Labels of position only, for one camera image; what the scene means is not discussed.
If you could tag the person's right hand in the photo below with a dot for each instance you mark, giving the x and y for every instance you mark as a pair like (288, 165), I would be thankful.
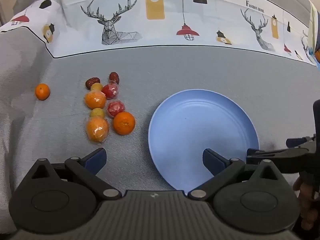
(306, 205)

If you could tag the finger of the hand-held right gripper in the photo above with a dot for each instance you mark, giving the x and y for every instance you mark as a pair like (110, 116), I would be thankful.
(282, 156)
(296, 142)

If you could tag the grey printed tablecloth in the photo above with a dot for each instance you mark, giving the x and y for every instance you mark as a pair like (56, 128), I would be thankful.
(162, 37)

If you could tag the bare orange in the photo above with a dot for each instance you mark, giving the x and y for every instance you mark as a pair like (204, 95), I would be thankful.
(124, 122)

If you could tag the blue plate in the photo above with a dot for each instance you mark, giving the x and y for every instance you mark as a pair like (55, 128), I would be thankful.
(200, 130)

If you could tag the plastic-wrapped orange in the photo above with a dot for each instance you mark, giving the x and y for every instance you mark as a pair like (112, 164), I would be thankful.
(95, 99)
(97, 129)

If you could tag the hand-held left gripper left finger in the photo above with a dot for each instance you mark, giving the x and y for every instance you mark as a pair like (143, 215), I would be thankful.
(96, 160)

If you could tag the dark red jujube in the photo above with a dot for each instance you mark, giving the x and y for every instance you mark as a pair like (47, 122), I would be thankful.
(91, 82)
(114, 77)

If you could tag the red tomato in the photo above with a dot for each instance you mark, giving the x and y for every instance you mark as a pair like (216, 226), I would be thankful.
(110, 91)
(115, 108)

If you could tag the small yellow fruit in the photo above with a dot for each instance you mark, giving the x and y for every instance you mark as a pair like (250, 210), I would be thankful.
(97, 112)
(96, 87)

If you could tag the orange object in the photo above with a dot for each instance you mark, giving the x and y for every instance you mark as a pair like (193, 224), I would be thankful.
(317, 55)

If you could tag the small orange mandarin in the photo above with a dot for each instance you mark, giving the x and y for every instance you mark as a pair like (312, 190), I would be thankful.
(42, 91)

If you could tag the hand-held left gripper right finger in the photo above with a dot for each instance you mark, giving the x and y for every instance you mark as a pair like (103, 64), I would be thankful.
(212, 161)

